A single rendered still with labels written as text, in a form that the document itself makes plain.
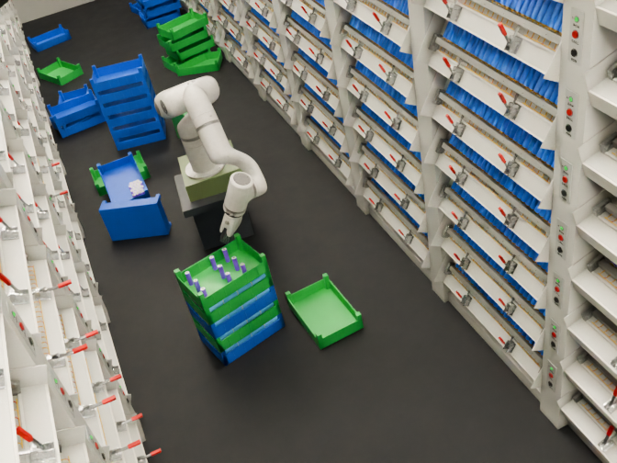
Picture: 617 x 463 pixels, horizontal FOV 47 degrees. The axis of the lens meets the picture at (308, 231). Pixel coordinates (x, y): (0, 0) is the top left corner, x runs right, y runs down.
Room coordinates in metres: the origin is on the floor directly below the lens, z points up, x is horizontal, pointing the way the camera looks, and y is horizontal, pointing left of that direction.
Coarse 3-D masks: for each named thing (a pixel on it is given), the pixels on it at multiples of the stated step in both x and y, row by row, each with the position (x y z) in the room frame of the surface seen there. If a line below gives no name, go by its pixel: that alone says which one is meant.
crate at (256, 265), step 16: (240, 240) 2.21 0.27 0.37; (208, 256) 2.16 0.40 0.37; (240, 256) 2.17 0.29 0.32; (256, 256) 2.12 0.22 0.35; (176, 272) 2.07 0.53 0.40; (192, 272) 2.12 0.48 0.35; (208, 272) 2.12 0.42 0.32; (240, 272) 2.08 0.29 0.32; (256, 272) 2.03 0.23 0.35; (192, 288) 2.05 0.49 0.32; (208, 288) 2.03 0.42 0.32; (224, 288) 1.96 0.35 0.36; (208, 304) 1.93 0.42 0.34
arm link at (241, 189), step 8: (232, 176) 2.08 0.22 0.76; (240, 176) 2.08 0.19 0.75; (248, 176) 2.09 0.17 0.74; (232, 184) 2.05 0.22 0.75; (240, 184) 2.05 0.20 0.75; (248, 184) 2.05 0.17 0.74; (232, 192) 2.05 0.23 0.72; (240, 192) 2.04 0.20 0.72; (248, 192) 2.05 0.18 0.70; (224, 200) 2.11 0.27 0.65; (232, 200) 2.06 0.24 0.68; (240, 200) 2.05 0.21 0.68; (248, 200) 2.07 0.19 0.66; (232, 208) 2.06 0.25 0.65; (240, 208) 2.06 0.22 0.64
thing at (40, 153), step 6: (36, 150) 2.98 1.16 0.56; (42, 150) 2.99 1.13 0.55; (42, 156) 2.98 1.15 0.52; (42, 162) 2.93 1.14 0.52; (48, 168) 2.87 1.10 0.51; (42, 174) 2.81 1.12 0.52; (48, 174) 2.81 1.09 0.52; (48, 180) 2.75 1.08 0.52; (48, 186) 2.69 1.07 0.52; (48, 192) 2.65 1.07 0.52; (54, 192) 2.65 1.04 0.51; (54, 204) 2.55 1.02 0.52; (60, 216) 2.41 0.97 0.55
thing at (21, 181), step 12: (12, 144) 2.31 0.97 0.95; (12, 156) 2.27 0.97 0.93; (24, 156) 2.27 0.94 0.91; (12, 168) 2.15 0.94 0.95; (24, 168) 2.15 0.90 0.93; (24, 180) 2.10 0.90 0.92; (24, 192) 2.02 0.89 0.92; (24, 204) 1.91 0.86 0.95; (36, 216) 1.87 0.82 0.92; (36, 228) 1.73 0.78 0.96
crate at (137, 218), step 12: (108, 204) 2.94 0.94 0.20; (120, 204) 2.92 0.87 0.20; (132, 204) 2.90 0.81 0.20; (144, 204) 2.87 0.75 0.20; (156, 204) 2.86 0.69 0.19; (108, 216) 2.90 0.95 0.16; (120, 216) 2.89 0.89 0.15; (132, 216) 2.88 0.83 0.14; (144, 216) 2.87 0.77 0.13; (156, 216) 2.86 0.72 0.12; (108, 228) 2.91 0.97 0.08; (120, 228) 2.90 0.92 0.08; (132, 228) 2.89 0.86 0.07; (144, 228) 2.88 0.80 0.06; (156, 228) 2.87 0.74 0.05; (168, 228) 2.88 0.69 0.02
